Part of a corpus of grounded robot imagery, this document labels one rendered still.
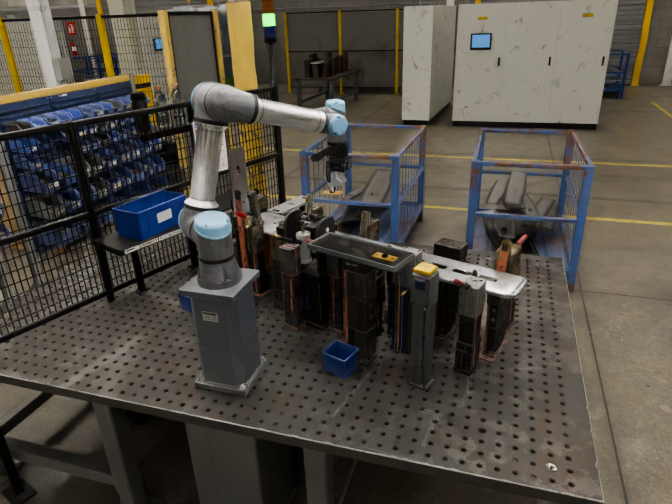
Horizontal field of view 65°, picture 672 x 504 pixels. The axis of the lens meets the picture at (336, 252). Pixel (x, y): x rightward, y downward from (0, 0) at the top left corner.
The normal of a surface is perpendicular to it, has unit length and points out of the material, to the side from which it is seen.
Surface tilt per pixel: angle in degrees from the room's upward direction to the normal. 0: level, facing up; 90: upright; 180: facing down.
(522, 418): 0
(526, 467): 0
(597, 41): 90
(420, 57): 90
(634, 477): 0
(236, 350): 90
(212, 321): 90
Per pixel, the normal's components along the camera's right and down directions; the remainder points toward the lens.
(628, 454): -0.03, -0.91
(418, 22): -0.36, 0.39
